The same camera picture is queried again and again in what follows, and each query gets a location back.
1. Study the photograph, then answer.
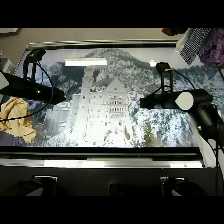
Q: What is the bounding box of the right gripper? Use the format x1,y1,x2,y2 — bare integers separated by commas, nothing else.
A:
139,91,176,110

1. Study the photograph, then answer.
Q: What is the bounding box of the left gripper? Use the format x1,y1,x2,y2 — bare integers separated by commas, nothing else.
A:
39,86,67,105

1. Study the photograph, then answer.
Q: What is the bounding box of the yellow garment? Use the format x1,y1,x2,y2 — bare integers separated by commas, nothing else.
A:
0,96,37,145

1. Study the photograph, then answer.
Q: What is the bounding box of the black and white checked garment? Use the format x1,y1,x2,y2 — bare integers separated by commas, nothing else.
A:
179,27,213,66

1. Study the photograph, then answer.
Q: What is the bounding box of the purple garment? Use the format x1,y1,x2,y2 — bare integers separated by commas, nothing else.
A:
199,27,224,70

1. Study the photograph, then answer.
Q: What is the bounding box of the black cable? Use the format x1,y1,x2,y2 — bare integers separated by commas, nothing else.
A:
0,57,54,123
165,68,198,91

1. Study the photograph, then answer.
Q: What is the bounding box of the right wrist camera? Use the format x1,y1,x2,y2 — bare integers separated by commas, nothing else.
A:
155,61,175,92

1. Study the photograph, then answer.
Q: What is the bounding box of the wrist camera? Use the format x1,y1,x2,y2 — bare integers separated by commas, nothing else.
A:
22,48,48,82
155,61,175,92

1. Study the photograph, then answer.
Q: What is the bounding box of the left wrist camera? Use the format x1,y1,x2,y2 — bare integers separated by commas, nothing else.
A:
22,48,48,82

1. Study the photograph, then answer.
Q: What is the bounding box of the silver frame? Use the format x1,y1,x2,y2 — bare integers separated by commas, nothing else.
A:
0,151,224,197

